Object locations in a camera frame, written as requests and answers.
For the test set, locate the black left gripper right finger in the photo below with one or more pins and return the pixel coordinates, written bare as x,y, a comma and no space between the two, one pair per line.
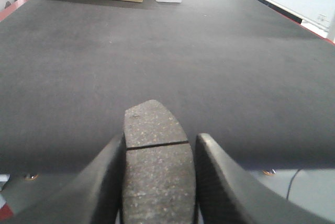
227,193

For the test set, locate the grey brake pad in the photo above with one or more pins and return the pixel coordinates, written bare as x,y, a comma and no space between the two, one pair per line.
160,181

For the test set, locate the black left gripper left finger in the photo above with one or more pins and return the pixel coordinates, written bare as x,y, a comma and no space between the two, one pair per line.
91,195

